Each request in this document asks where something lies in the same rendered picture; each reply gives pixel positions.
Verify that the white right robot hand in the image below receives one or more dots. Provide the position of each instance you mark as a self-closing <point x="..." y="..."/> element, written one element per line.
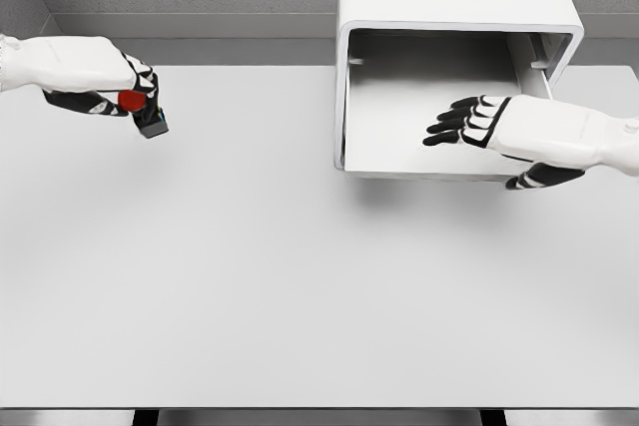
<point x="544" y="131"/>

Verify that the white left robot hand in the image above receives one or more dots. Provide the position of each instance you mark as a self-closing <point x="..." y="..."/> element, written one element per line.
<point x="75" y="64"/>

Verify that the red knob grey load switch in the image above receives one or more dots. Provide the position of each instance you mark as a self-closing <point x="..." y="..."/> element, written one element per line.
<point x="150" y="122"/>

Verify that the white cabinet drawer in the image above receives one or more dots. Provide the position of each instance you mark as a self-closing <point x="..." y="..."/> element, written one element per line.
<point x="389" y="141"/>

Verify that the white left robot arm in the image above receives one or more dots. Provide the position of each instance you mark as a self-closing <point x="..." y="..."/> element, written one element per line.
<point x="9" y="64"/>

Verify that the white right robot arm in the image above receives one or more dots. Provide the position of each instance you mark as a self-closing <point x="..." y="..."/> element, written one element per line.
<point x="624" y="144"/>

